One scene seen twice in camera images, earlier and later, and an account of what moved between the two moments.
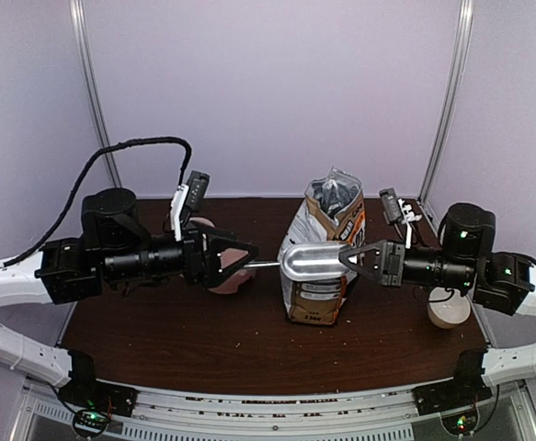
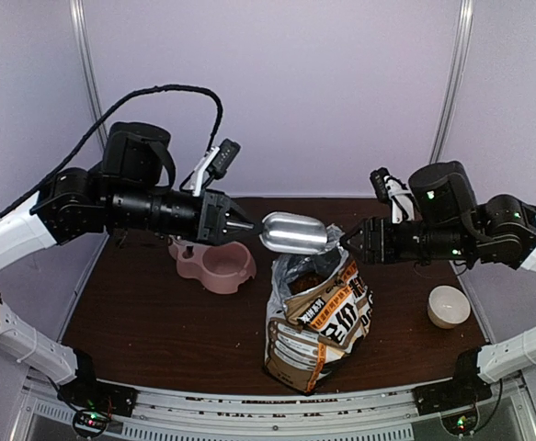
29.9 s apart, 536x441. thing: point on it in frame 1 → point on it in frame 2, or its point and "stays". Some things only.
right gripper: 385,249 → 376,240
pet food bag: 333,211 → 320,309
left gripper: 202,274 → 215,204
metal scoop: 309,261 → 290,232
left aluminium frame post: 82,33 stays
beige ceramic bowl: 450,313 stays
